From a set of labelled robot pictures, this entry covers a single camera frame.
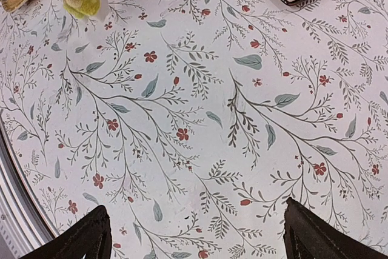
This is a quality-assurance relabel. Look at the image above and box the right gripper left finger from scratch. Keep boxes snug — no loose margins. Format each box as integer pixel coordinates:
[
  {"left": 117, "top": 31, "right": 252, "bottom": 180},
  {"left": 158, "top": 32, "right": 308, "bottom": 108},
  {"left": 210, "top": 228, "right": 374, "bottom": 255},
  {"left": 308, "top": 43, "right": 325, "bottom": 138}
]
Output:
[{"left": 23, "top": 205, "right": 112, "bottom": 259}]

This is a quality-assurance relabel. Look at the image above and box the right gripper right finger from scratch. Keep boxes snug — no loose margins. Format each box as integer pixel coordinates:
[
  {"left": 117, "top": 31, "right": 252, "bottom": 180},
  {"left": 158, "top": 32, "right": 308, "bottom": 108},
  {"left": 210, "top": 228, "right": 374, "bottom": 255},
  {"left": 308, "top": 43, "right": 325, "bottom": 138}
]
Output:
[{"left": 283, "top": 198, "right": 387, "bottom": 259}]

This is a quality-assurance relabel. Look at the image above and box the aluminium front rail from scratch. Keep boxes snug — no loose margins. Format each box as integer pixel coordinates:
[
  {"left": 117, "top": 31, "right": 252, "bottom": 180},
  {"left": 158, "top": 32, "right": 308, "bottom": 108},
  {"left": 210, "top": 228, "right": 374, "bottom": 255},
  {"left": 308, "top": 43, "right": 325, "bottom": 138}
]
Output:
[{"left": 1, "top": 123, "right": 58, "bottom": 258}]

